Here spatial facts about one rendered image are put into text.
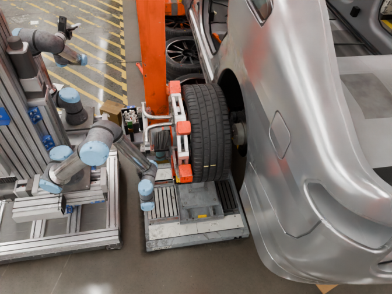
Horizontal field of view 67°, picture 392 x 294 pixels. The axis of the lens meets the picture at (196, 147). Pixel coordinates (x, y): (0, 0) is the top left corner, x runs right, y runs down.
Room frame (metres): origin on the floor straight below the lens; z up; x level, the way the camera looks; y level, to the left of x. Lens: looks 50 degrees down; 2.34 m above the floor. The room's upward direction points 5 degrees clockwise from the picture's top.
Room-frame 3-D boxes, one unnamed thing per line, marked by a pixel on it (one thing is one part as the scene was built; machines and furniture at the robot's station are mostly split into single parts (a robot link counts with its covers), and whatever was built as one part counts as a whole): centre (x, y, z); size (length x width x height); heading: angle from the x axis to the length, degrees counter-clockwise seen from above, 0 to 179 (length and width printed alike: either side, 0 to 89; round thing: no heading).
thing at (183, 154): (1.35, 0.13, 0.85); 0.54 x 0.07 x 0.54; 14
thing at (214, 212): (1.36, -0.04, 0.13); 0.50 x 0.36 x 0.10; 14
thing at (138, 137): (1.80, 0.58, 0.44); 0.43 x 0.17 x 0.03; 14
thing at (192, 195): (1.39, -0.03, 0.32); 0.40 x 0.30 x 0.28; 14
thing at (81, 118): (1.46, 0.86, 0.87); 0.15 x 0.15 x 0.10
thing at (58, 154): (0.98, 0.73, 0.98); 0.13 x 0.12 x 0.14; 179
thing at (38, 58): (1.46, 0.99, 1.19); 0.15 x 0.12 x 0.55; 90
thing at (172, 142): (1.33, 0.20, 0.85); 0.21 x 0.14 x 0.14; 104
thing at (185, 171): (1.05, 0.05, 0.85); 0.09 x 0.08 x 0.07; 14
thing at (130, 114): (1.78, 0.57, 0.51); 0.20 x 0.14 x 0.13; 21
